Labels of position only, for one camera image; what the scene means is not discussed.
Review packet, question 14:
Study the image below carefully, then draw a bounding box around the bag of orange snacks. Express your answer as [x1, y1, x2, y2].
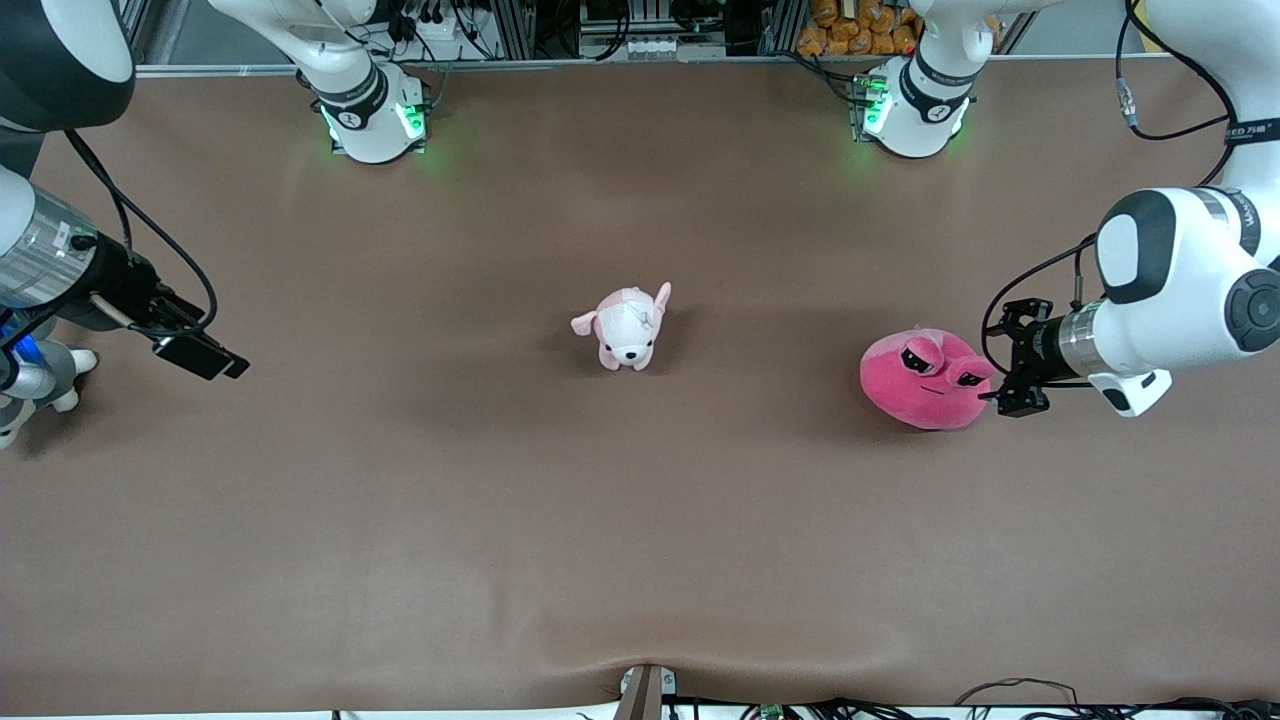
[797, 0, 923, 57]

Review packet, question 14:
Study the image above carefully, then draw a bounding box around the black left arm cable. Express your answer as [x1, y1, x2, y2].
[982, 0, 1246, 391]

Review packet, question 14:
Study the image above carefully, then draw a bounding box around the hot pink blob plush toy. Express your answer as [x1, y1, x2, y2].
[860, 325, 998, 432]

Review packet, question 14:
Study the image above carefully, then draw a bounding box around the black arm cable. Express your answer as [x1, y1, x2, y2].
[62, 128, 219, 341]
[982, 0, 1246, 391]

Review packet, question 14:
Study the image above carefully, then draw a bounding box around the pale pink white dog plush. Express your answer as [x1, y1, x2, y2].
[570, 282, 673, 372]

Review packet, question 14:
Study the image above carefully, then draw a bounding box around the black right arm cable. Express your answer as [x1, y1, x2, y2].
[62, 128, 219, 341]

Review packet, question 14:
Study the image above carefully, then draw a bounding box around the metal table edge clamp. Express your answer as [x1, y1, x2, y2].
[618, 663, 679, 720]

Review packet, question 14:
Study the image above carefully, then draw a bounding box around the grey white husky plush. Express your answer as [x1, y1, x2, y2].
[0, 345, 99, 451]

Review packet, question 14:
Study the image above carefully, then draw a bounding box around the white power strip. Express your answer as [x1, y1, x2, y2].
[580, 35, 727, 61]

